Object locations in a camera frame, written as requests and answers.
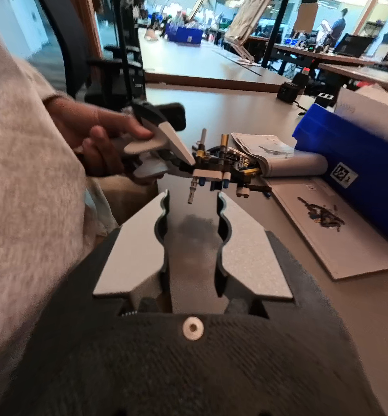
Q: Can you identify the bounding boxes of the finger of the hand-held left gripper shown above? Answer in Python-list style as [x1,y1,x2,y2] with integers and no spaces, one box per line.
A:
[123,122,196,167]
[132,158,194,179]

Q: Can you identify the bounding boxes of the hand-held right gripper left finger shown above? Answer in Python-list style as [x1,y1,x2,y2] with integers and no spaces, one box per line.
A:
[93,190,170,310]

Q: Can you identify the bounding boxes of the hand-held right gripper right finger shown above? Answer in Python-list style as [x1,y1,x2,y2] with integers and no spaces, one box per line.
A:
[215,192,294,300]

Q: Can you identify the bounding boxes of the lego assembly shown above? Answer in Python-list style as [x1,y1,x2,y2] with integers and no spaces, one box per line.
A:
[181,128,234,205]

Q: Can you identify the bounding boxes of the person's left forearm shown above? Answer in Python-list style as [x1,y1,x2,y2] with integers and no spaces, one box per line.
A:
[0,13,99,368]

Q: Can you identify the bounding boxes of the lego instruction booklet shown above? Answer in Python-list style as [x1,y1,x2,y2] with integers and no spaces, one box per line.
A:
[230,132,328,178]

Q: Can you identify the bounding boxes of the person's left hand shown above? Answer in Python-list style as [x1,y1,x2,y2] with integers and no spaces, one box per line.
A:
[47,97,154,178]

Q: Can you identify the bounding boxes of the person's beige pants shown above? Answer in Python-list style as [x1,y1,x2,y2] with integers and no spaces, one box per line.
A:
[84,174,159,241]

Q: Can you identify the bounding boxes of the small blue storage bin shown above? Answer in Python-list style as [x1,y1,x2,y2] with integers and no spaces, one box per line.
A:
[165,23,204,45]

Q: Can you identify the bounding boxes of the open instruction booklet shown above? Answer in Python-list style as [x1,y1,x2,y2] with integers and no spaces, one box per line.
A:
[268,176,388,281]

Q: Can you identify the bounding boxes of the black office chair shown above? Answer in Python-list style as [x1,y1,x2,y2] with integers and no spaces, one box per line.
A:
[38,0,146,112]

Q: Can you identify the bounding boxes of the tilted stand with board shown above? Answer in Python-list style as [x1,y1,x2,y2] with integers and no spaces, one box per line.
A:
[224,0,273,63]

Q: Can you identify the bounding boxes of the small black box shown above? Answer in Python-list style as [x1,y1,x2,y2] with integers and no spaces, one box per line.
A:
[276,81,299,104]

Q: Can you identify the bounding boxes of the black bottle with red cap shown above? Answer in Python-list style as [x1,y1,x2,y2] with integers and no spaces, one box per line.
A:
[293,67,312,95]

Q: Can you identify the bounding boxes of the blue plastic bin with tag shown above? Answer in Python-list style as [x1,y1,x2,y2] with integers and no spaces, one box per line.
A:
[292,103,388,245]

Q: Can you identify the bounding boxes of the black charger block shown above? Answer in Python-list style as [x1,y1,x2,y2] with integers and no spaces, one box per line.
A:
[314,92,335,108]

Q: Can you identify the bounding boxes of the white box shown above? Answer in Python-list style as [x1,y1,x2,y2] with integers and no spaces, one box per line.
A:
[333,85,388,148]

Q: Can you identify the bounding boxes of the black laptop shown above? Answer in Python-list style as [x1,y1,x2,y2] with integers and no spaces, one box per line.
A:
[333,32,377,58]

